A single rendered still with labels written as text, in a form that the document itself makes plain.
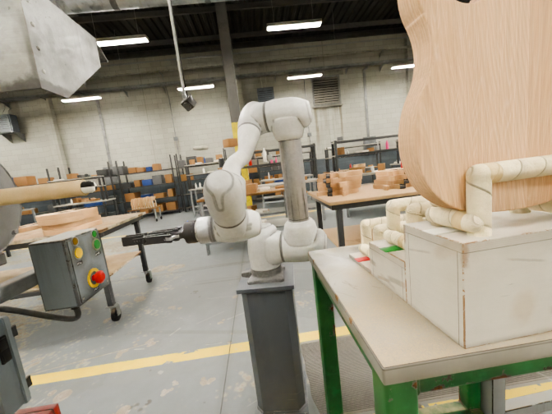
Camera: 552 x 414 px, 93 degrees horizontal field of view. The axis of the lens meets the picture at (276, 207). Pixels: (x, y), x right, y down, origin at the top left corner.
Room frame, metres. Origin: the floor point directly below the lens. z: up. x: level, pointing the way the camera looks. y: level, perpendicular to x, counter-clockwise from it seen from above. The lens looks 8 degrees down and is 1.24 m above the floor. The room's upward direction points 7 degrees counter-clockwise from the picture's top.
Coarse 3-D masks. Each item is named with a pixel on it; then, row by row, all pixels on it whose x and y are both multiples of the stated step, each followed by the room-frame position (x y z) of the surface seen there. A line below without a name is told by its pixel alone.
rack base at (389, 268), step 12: (384, 240) 0.67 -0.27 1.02; (372, 252) 0.65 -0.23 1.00; (384, 252) 0.59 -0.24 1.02; (396, 252) 0.57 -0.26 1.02; (372, 264) 0.66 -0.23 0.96; (384, 264) 0.60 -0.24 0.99; (396, 264) 0.55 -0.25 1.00; (384, 276) 0.60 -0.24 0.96; (396, 276) 0.55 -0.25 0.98; (396, 288) 0.55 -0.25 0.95
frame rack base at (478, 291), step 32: (416, 224) 0.50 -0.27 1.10; (512, 224) 0.43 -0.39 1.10; (544, 224) 0.41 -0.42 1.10; (416, 256) 0.47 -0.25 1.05; (448, 256) 0.40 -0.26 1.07; (480, 256) 0.37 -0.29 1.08; (512, 256) 0.38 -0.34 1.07; (544, 256) 0.38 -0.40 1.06; (416, 288) 0.48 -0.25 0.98; (448, 288) 0.40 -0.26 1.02; (480, 288) 0.37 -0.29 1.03; (512, 288) 0.38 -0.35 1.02; (544, 288) 0.38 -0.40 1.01; (448, 320) 0.40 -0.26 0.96; (480, 320) 0.37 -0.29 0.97; (512, 320) 0.38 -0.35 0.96; (544, 320) 0.38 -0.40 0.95
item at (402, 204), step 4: (412, 196) 0.65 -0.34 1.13; (416, 196) 0.64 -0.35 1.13; (420, 196) 0.64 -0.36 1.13; (392, 200) 0.63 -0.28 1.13; (396, 200) 0.63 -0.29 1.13; (400, 200) 0.63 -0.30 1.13; (404, 200) 0.63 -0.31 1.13; (408, 200) 0.63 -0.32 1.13; (412, 200) 0.63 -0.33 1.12; (416, 200) 0.63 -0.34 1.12; (420, 200) 0.63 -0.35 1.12; (424, 200) 0.63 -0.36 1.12; (428, 200) 0.63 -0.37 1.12; (388, 204) 0.64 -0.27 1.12; (392, 204) 0.63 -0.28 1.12; (396, 204) 0.63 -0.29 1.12; (400, 204) 0.63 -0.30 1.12; (404, 204) 0.63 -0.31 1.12; (408, 204) 0.63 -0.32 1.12; (400, 208) 0.63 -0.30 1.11; (404, 208) 0.63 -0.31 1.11
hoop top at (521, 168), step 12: (540, 156) 0.41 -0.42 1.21; (468, 168) 0.41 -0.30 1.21; (480, 168) 0.39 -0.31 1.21; (492, 168) 0.39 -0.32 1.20; (504, 168) 0.39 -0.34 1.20; (516, 168) 0.39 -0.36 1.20; (528, 168) 0.39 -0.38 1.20; (540, 168) 0.39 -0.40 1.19; (492, 180) 0.39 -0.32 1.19; (504, 180) 0.39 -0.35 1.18
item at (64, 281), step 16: (48, 240) 0.73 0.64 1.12; (64, 240) 0.71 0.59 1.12; (80, 240) 0.77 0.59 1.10; (32, 256) 0.70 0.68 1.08; (48, 256) 0.70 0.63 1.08; (64, 256) 0.71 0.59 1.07; (96, 256) 0.82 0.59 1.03; (48, 272) 0.70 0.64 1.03; (64, 272) 0.71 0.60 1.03; (80, 272) 0.74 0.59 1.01; (48, 288) 0.70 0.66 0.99; (64, 288) 0.71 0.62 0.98; (80, 288) 0.72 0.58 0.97; (96, 288) 0.79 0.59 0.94; (48, 304) 0.70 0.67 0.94; (64, 304) 0.71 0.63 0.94; (80, 304) 0.71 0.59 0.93; (64, 320) 0.73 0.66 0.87
